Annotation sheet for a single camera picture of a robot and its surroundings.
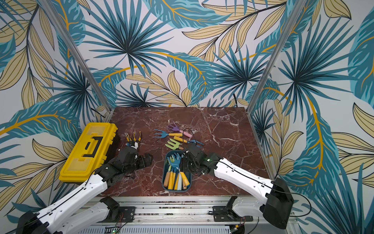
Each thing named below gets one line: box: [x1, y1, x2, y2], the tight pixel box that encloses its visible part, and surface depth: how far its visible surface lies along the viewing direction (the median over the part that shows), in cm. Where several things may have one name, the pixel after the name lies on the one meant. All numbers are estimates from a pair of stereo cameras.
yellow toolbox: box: [58, 122, 121, 184], surface depth 79 cm
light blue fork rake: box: [177, 171, 183, 191], surface depth 81 cm
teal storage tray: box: [161, 149, 193, 193], surface depth 83 cm
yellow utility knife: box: [124, 132, 132, 142], surface depth 103 cm
